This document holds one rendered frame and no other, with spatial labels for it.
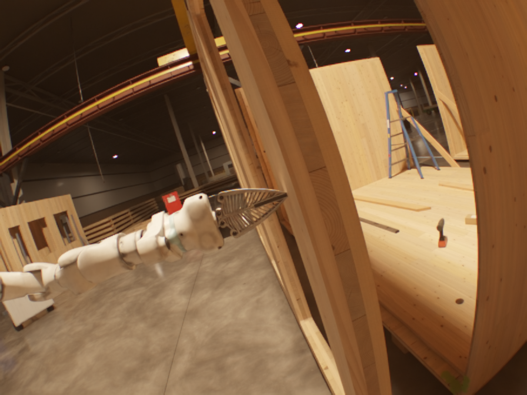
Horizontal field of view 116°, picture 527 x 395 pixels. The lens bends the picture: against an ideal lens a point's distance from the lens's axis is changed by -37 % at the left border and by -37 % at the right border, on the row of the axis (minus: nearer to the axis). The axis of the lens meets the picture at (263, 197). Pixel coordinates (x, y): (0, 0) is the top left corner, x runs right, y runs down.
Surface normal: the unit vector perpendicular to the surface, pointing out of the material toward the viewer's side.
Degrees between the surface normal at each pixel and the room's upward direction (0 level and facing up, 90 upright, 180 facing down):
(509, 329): 90
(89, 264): 87
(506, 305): 90
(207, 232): 88
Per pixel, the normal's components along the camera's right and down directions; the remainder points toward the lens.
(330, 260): 0.11, 0.07
